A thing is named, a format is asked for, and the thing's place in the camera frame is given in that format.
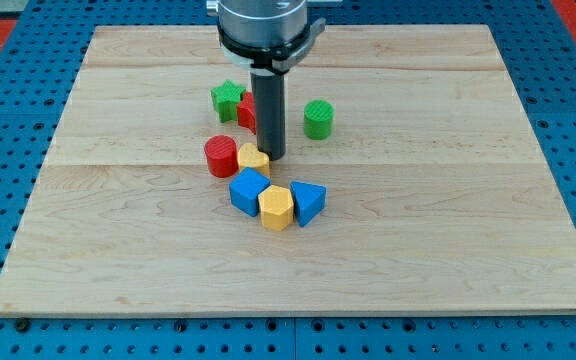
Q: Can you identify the green cylinder block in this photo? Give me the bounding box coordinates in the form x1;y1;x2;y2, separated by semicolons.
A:
303;100;334;140

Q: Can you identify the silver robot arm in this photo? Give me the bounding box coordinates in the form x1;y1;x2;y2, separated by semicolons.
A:
206;0;326;161

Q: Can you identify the yellow hexagon block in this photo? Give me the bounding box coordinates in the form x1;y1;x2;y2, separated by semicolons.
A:
258;185;294;231

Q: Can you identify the red angular block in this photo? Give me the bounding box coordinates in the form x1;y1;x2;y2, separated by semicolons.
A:
236;91;257;134

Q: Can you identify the green star block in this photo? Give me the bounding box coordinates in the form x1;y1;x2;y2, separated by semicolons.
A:
210;80;246;123

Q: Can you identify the light wooden board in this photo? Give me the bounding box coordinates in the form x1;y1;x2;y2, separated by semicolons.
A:
0;25;576;319

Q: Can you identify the blue cube block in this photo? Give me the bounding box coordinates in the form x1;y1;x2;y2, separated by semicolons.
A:
229;167;271;217

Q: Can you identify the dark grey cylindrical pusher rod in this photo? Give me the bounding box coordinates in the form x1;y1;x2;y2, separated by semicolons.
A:
250;73;286;161

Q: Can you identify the blue triangle block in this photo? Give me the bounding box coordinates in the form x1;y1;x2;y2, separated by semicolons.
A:
290;181;327;227

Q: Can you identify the red cylinder block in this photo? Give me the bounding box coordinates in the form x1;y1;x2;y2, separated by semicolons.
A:
204;135;239;178

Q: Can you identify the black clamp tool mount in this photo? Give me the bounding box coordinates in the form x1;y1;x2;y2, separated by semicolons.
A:
217;18;326;76

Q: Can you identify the yellow heart block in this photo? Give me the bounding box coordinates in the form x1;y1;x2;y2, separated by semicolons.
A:
237;143;270;177

